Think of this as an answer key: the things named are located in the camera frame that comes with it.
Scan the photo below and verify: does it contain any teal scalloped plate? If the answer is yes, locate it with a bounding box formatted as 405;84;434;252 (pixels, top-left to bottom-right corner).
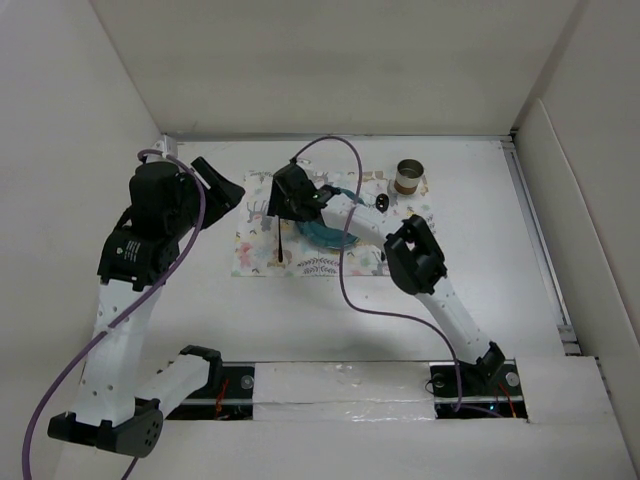
295;188;359;251

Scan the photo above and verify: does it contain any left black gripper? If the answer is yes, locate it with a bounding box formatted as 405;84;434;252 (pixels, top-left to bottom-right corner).
168;158;244;238

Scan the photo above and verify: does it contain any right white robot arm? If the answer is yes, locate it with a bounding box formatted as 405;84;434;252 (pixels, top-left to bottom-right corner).
268;161;505;394

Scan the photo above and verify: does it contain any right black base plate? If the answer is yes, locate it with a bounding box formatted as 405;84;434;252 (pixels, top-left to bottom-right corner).
425;361;528;420

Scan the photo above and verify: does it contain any brown paper cup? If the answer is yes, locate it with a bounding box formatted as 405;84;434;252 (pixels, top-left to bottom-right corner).
394;158;424;195

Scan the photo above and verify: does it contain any black fork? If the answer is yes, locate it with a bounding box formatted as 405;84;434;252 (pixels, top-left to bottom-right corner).
277;216;284;264

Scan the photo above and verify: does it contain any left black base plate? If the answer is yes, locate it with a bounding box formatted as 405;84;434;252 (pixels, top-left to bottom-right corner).
168;363;255;421

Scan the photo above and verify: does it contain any black spoon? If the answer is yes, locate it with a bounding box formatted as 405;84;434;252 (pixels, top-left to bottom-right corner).
375;193;390;262

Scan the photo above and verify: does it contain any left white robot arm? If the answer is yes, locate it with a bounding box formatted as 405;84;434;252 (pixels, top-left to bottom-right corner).
47;149;245;458

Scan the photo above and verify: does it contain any floral cloth placemat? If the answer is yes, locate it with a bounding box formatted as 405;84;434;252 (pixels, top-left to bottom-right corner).
232;169;436;277

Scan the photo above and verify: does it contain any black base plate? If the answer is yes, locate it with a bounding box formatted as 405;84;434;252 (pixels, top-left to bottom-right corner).
168;363;255;421
425;361;528;420

